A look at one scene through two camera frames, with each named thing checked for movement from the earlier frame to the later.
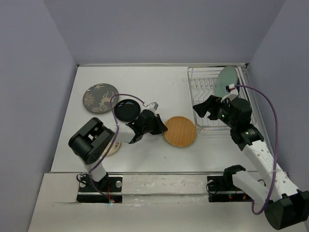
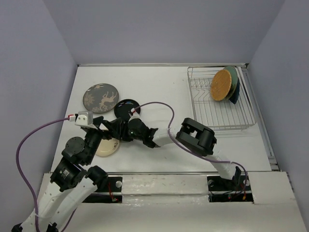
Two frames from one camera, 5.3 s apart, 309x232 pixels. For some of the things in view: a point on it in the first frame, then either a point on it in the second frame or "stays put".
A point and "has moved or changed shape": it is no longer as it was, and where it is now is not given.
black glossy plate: [127, 110] stays put
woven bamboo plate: [181, 131] has moved or changed shape
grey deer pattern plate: [97, 98] stays put
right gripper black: [214, 104] to [123, 134]
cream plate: [114, 149] stays put
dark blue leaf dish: [238, 87] stays put
